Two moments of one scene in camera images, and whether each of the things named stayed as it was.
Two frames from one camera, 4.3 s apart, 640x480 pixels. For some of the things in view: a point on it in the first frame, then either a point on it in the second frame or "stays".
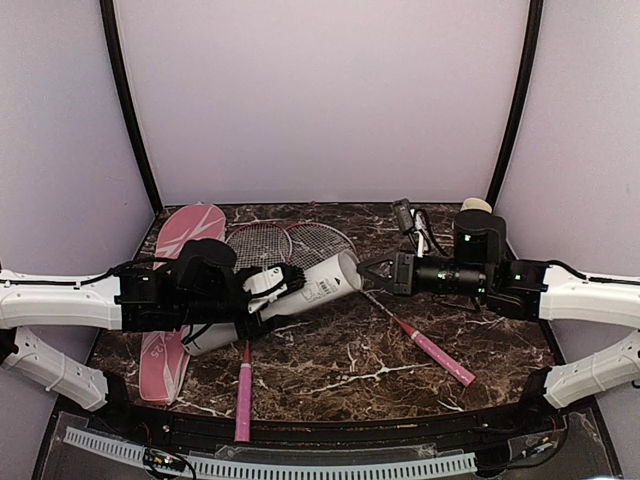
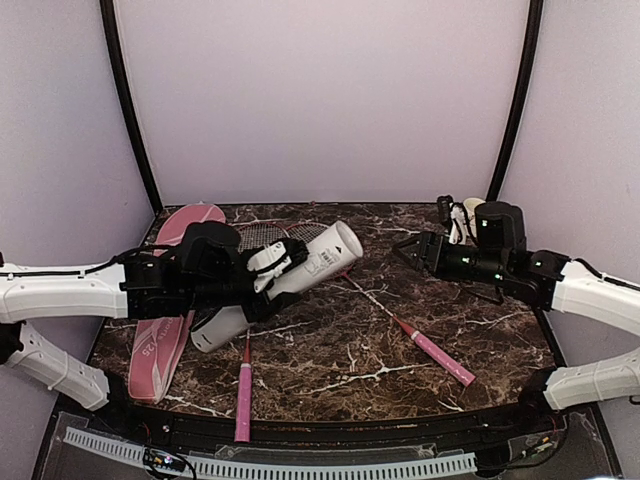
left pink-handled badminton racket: (251, 246) stays
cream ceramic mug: (476, 204) stays
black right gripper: (403, 278) → (428, 239)
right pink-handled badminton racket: (313, 242) stays
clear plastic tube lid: (348, 263) → (347, 245)
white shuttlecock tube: (340, 276) → (329, 251)
